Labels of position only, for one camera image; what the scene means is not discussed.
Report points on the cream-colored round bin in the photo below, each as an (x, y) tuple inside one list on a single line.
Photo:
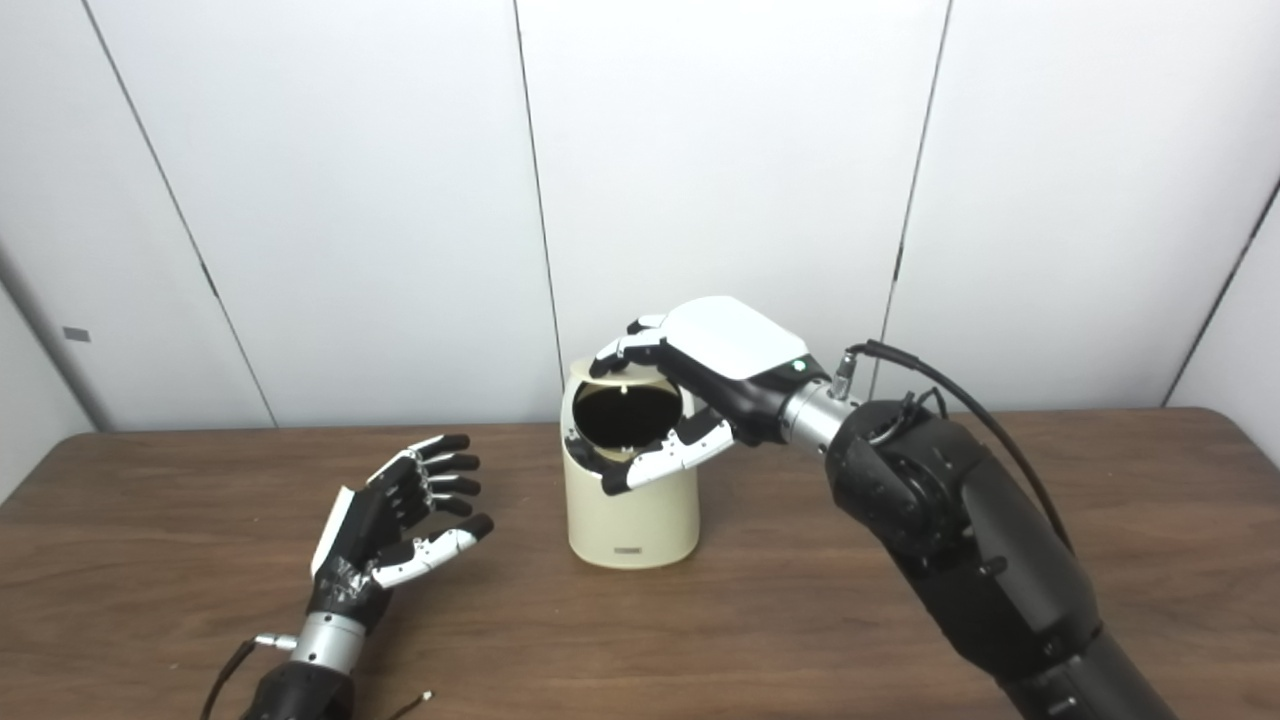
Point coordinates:
[(630, 525)]

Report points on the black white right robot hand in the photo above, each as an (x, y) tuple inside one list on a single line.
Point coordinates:
[(730, 350)]

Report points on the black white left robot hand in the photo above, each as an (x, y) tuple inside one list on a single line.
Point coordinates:
[(360, 555)]

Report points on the cream round bin lid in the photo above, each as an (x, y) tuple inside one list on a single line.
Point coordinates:
[(640, 375)]

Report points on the small grey wall label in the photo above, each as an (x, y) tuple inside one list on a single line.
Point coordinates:
[(76, 335)]

